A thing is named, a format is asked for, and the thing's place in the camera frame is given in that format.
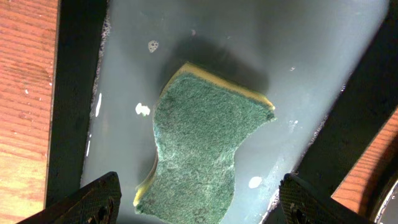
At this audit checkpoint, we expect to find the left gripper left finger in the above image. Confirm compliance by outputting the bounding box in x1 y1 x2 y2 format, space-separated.
19 172 122 224

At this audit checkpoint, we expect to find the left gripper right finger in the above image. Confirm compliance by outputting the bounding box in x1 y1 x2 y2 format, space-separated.
279 173 372 224

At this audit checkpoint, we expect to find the yellow green sponge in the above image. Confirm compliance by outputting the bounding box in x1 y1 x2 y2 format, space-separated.
133 63 275 223

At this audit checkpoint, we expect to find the black round tray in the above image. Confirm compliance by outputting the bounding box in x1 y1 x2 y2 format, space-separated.
368 173 397 224

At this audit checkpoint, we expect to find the black rectangular water tray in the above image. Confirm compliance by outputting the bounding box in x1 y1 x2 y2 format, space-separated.
45 0 397 223

